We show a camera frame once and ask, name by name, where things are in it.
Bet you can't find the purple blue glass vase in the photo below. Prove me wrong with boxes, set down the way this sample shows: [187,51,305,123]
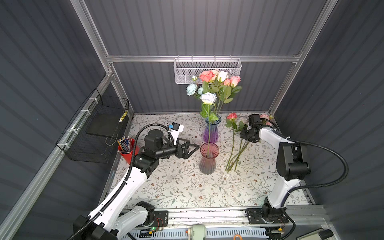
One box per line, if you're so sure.
[203,115,222,144]

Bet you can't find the white blue rose stem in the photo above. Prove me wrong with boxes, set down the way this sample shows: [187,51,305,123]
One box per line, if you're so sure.
[200,92,218,159]

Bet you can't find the yellow marker in black basket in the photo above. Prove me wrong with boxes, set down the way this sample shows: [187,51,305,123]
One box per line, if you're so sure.
[119,111,128,123]

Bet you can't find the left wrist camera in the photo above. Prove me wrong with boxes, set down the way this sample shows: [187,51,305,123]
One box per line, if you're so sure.
[169,122,184,145]

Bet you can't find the red pencil cup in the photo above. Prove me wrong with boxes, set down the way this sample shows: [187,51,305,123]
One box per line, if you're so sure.
[117,137,139,165]

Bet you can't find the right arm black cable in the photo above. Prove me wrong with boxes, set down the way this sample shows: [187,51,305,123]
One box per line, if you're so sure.
[260,118,350,208]

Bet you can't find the pink coral rose stem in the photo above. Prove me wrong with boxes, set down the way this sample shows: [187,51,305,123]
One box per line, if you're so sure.
[220,76,242,104]

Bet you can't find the cream pink rose stem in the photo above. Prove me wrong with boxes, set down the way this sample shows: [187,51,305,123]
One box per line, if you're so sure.
[216,71,229,114]

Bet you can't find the light blue peony flower stem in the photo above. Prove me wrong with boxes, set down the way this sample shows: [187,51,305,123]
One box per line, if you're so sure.
[186,76,204,100]

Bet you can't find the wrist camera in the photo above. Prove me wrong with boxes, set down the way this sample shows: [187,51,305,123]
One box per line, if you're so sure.
[248,114,262,128]
[169,122,184,145]

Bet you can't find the black wire mesh basket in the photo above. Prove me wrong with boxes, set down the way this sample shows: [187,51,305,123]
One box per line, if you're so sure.
[57,91,130,164]

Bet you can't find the white wire mesh basket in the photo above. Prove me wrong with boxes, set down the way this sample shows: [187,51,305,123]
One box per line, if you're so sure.
[173,57,242,85]

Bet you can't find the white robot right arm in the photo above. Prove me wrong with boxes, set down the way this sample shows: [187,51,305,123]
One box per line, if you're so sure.
[240,127,311,224]

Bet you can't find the pink grey glass vase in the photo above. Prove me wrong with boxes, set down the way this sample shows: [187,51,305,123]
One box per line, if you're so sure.
[199,143,220,175]

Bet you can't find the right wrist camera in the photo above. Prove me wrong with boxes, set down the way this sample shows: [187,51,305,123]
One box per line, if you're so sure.
[248,114,262,128]

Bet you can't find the pink peony flower stem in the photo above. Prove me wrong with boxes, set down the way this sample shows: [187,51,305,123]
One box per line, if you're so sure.
[199,70,219,113]

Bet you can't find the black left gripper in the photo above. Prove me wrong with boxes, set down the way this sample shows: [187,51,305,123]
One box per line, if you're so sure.
[154,137,198,161]

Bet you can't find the floral table mat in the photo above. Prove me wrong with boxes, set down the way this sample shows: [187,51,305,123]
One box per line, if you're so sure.
[124,114,279,210]

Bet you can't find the pale pink rose stem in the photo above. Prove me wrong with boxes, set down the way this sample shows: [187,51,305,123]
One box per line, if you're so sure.
[260,114,274,127]

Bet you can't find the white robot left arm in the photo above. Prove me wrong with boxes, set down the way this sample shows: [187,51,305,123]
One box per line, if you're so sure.
[69,123,200,240]

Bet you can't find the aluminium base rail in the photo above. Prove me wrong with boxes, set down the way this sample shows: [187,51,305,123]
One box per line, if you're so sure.
[86,205,331,229]

